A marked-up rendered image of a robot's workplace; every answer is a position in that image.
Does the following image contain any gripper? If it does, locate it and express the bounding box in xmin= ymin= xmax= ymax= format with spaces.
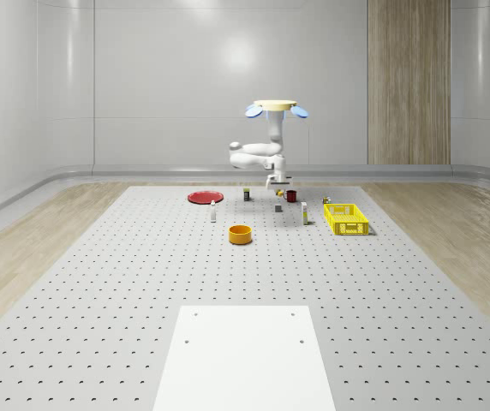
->
xmin=265 ymin=174 xmax=293 ymax=199

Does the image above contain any yellow bowl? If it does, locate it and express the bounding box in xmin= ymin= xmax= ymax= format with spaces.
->
xmin=227 ymin=224 xmax=254 ymax=247

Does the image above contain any red plate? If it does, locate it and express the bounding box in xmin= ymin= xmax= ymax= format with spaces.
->
xmin=186 ymin=189 xmax=225 ymax=206

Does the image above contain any drone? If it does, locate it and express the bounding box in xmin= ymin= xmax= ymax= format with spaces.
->
xmin=244 ymin=98 xmax=310 ymax=120

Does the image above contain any yellow basket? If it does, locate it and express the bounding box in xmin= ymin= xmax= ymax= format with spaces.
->
xmin=322 ymin=202 xmax=370 ymax=236

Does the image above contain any white board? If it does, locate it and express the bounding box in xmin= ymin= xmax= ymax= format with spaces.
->
xmin=152 ymin=304 xmax=338 ymax=411

